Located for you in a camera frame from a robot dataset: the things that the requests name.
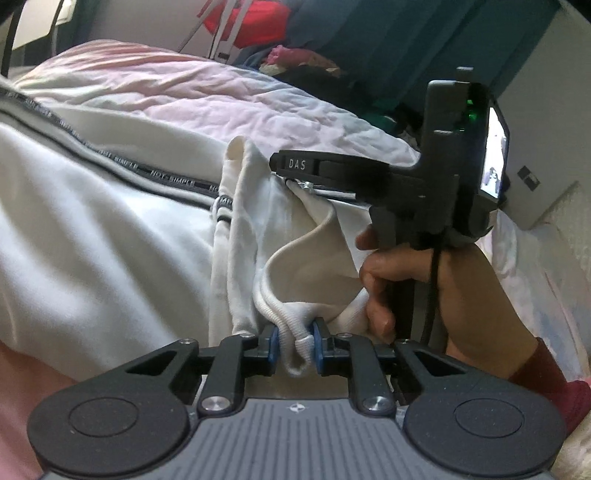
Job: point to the white sweat garment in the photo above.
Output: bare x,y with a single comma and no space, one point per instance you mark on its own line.
120,235

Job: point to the grey box with black logo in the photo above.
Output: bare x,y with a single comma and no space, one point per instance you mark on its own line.
536,184

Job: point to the person's right hand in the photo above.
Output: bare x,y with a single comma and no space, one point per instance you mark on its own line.
484,331

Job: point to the dark red sleeve forearm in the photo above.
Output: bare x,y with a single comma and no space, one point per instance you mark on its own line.
542,375

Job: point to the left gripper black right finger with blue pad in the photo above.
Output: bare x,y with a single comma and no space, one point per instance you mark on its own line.
355,358

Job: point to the white black chair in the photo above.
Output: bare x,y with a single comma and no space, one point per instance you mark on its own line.
31,21

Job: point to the red bag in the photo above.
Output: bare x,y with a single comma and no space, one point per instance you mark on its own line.
264,23

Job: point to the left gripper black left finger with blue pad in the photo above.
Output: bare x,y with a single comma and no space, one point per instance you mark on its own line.
227,367

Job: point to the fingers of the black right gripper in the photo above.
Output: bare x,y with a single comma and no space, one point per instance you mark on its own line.
369,180

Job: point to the dark teal curtain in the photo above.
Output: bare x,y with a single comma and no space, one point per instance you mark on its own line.
395,48

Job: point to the pink striped bed sheet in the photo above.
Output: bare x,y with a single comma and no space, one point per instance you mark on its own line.
197,95

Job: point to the pile of colourful clothes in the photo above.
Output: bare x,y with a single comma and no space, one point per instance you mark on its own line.
322,78

